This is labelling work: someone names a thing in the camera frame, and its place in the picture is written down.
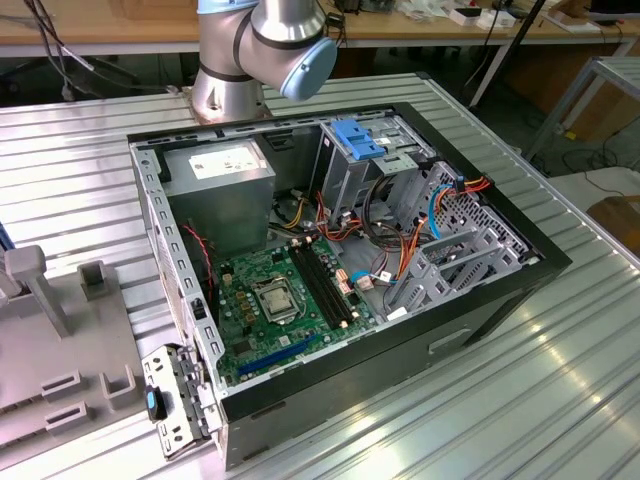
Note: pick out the plain white box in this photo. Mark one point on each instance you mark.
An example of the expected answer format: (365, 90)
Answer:
(500, 21)

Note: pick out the grey optical drive cage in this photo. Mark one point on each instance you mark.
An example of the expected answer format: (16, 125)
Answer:
(350, 180)

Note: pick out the grey metal disk bay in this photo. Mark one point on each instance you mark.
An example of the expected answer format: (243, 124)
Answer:
(425, 295)

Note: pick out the silver slot bracket retainer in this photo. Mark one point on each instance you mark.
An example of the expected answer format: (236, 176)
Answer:
(170, 435)

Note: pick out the blue black retainer latch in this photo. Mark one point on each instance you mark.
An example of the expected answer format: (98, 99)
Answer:
(150, 402)

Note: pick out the CPU socket with silver CPU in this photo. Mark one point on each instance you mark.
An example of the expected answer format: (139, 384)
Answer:
(276, 303)

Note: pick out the brown cardboard box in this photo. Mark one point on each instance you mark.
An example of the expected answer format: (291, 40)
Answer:
(617, 220)
(600, 115)

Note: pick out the green motherboard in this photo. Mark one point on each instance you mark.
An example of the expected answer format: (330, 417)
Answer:
(295, 332)

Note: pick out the black RAM slot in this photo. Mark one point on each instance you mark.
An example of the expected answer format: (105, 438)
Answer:
(320, 284)
(327, 281)
(314, 287)
(334, 277)

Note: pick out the black monitor stand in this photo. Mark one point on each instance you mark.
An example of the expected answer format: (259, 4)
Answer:
(610, 12)

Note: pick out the blue expansion slot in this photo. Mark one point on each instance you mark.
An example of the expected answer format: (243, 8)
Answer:
(275, 356)

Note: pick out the grey power supply unit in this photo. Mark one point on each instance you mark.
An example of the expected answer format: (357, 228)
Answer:
(220, 210)

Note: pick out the white box with black top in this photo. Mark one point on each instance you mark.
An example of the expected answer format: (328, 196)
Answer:
(465, 20)

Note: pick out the black slanted pole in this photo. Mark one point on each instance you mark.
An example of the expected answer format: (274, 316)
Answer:
(530, 22)

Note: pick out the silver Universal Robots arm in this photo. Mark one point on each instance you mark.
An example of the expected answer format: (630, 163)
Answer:
(280, 30)

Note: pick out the grey parts rack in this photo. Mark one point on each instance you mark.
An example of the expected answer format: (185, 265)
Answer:
(75, 360)

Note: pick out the black open PC case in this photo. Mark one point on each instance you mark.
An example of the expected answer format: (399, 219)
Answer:
(350, 390)

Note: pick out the long wooden desk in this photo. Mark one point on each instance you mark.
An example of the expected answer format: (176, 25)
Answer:
(100, 27)

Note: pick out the blue plastic drive latch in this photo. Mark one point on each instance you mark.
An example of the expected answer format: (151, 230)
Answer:
(357, 140)

